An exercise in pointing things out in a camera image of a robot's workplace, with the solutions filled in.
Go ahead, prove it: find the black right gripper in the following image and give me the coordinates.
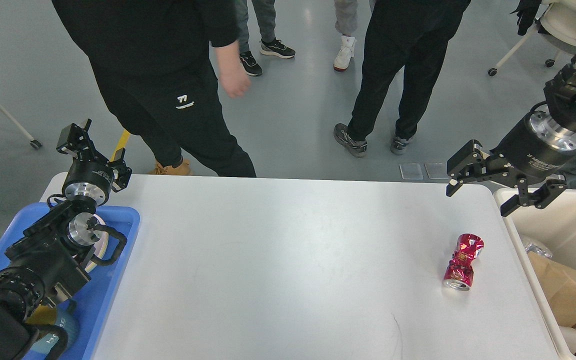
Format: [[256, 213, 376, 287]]
[[446, 111, 576, 217]]

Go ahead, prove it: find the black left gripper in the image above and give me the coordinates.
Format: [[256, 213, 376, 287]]
[[55, 118, 132, 207]]

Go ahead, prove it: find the foil bag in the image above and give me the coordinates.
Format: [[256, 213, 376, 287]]
[[519, 234, 553, 259]]

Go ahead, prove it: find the red small object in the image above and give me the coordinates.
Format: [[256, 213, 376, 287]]
[[443, 234, 485, 291]]

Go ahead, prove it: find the brown paper bag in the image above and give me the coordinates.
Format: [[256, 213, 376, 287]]
[[526, 251, 576, 327]]

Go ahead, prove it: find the white paper cup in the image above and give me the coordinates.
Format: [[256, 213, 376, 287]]
[[558, 325, 576, 355]]

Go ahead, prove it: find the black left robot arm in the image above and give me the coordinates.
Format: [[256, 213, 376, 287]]
[[0, 119, 132, 360]]

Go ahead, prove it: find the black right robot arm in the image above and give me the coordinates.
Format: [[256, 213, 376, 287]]
[[446, 53, 576, 217]]

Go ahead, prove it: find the clear floor plate right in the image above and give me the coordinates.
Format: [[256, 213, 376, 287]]
[[423, 162, 450, 180]]

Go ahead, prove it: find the clear floor plate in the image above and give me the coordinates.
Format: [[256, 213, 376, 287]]
[[398, 162, 425, 181], [423, 162, 450, 180]]

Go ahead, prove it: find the clear floor plate left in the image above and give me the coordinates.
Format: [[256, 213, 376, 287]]
[[398, 162, 425, 181]]

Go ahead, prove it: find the person in tan boots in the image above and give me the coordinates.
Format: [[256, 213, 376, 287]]
[[52, 0, 256, 178]]

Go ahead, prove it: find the blue plastic tray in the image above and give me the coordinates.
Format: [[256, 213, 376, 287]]
[[0, 202, 140, 360]]

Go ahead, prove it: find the teal HOME mug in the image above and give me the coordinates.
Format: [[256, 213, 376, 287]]
[[30, 307, 80, 354]]

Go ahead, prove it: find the white office chair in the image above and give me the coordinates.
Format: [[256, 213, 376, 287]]
[[487, 0, 576, 76]]

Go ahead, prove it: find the person in grey sneakers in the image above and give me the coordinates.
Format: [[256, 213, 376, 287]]
[[333, 0, 470, 158]]

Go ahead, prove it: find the black jacket on chair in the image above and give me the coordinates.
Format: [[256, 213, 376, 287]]
[[510, 0, 542, 36]]

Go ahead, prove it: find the person in black sneakers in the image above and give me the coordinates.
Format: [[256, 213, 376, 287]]
[[234, 0, 296, 76]]

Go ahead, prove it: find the person in white sneakers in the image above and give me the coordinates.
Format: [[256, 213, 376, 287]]
[[333, 0, 359, 72]]

